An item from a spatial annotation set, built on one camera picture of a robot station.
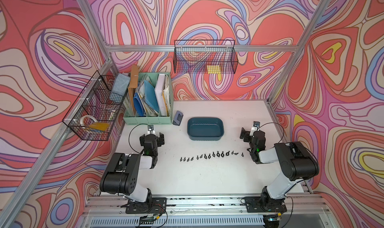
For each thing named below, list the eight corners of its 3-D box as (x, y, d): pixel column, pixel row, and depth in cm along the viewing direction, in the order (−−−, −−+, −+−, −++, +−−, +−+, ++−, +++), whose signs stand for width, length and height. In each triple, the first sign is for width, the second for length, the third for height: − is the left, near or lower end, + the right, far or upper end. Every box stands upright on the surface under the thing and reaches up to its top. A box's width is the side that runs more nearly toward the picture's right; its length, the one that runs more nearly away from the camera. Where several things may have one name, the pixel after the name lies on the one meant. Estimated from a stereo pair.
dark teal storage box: (187, 141, 99) (186, 136, 94) (187, 122, 110) (187, 117, 105) (223, 141, 99) (225, 136, 94) (221, 122, 109) (222, 117, 105)
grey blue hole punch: (173, 124, 108) (172, 121, 105) (177, 113, 114) (177, 110, 112) (179, 125, 107) (179, 122, 104) (183, 114, 114) (183, 111, 111)
